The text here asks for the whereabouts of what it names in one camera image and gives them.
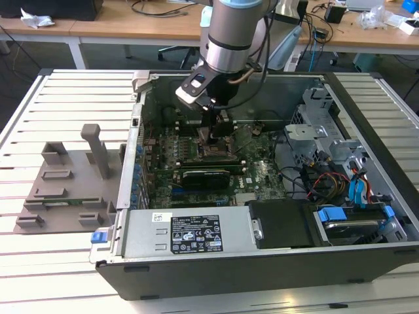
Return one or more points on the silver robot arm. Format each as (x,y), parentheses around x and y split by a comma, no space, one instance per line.
(229,32)

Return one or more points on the CPU socket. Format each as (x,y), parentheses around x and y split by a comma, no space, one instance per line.
(217,152)

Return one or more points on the black RAM slot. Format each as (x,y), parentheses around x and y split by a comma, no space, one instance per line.
(190,124)
(188,131)
(209,162)
(235,169)

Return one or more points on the coin cell battery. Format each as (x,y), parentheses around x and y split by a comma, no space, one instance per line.
(257,131)

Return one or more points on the black office chair base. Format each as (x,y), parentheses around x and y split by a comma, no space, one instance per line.
(176,49)

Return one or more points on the white power strip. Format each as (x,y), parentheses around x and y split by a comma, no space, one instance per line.
(293,62)

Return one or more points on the green motherboard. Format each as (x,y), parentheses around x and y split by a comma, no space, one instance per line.
(258,170)

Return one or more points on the black graphics card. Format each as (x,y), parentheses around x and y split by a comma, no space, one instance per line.
(206,180)

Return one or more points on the silver metal drive cage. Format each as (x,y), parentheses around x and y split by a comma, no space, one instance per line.
(304,134)

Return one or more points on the silver chipset heatsink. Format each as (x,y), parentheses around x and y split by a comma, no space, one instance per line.
(245,199)

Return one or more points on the blue expansion slot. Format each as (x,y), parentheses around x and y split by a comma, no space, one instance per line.
(178,192)

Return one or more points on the tall black box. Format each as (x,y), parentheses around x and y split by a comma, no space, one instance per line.
(303,11)

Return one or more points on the small black box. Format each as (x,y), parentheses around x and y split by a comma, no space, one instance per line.
(334,13)

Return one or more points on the black plastic shroud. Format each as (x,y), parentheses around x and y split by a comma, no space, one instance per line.
(281,225)

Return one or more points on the teal box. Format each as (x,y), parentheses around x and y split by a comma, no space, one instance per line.
(363,62)

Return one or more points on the grey power supply unit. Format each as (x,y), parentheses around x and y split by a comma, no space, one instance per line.
(144,235)

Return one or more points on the hard disk in blue carrier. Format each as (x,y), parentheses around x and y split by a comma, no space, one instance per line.
(332,216)

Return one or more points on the flat grey device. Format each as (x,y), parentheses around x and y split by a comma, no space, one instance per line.
(363,4)

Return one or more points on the grey parts rack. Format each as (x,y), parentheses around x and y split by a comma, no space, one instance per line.
(82,193)

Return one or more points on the clear plastic bags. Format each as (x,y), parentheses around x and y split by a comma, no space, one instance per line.
(376,16)

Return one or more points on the wide black box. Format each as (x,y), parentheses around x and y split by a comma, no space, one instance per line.
(65,8)

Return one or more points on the black open PC case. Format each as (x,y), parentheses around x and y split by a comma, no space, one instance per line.
(229,278)

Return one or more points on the blue case latch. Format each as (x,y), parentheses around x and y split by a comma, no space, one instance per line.
(99,237)

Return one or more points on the green RAM stick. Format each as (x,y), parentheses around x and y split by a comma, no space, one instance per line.
(62,203)

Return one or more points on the crumpled white paper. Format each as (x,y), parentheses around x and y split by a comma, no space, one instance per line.
(36,20)

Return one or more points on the blue box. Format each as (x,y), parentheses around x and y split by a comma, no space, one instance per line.
(409,6)

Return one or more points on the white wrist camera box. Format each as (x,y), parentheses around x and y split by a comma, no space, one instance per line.
(190,96)

